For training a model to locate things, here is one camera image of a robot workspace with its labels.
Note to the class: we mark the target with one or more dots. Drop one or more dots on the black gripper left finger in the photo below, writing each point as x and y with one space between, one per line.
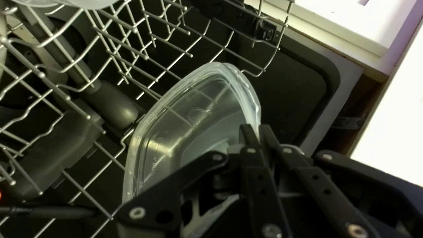
255 193

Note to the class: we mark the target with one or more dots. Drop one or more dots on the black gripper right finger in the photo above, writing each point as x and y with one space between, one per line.
334 193

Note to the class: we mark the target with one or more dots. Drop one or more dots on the clear plastic bowl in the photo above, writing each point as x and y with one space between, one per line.
189 119

